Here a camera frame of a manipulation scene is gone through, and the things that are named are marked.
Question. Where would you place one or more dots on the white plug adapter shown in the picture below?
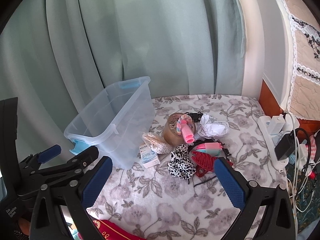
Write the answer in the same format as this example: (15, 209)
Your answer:
(277, 125)

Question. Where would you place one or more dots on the red hair claw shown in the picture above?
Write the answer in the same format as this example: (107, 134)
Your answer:
(203, 161)

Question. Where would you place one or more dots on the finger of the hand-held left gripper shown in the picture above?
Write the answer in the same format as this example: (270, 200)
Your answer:
(50, 152)
(82, 158)

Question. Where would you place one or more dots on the pale green curtain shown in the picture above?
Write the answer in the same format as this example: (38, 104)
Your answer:
(125, 42)

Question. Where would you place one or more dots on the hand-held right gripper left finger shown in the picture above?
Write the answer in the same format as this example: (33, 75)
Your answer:
(97, 182)

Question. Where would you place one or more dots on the small black toy car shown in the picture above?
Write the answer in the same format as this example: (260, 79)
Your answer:
(193, 116)

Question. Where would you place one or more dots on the red cloth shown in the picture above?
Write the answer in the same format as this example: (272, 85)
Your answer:
(112, 232)

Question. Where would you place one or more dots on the beige quilted lace cover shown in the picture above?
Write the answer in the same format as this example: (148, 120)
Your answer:
(305, 85)

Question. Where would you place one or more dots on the black charger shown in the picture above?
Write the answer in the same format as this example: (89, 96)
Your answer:
(285, 147)

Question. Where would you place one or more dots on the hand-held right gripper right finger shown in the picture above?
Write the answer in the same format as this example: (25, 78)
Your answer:
(230, 185)

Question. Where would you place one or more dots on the brown wooden cabinet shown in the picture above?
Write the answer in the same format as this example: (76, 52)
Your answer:
(267, 100)

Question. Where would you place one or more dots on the small white blue box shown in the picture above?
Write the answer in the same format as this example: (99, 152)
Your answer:
(150, 157)

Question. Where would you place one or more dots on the grey floral blanket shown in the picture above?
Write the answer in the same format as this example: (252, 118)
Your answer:
(162, 200)

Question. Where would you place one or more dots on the bag of cotton swabs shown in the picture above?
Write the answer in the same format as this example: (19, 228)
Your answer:
(156, 142)

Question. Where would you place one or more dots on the clear plastic storage box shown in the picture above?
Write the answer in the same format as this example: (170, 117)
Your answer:
(120, 120)

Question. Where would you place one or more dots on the white power strip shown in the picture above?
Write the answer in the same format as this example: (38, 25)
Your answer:
(267, 130)

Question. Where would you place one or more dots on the pink and teal hair clips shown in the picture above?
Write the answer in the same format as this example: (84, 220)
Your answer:
(210, 147)

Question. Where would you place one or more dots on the black headband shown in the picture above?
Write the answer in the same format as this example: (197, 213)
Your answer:
(192, 147)

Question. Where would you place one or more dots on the leopard print scrunchie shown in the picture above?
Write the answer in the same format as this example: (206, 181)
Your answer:
(180, 155)

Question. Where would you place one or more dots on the brown tape roll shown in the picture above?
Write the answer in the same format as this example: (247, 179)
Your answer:
(170, 132)

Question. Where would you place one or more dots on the white paper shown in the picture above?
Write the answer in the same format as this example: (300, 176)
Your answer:
(212, 130)

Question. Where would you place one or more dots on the dark patterned cloth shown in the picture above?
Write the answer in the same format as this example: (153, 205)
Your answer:
(307, 205)

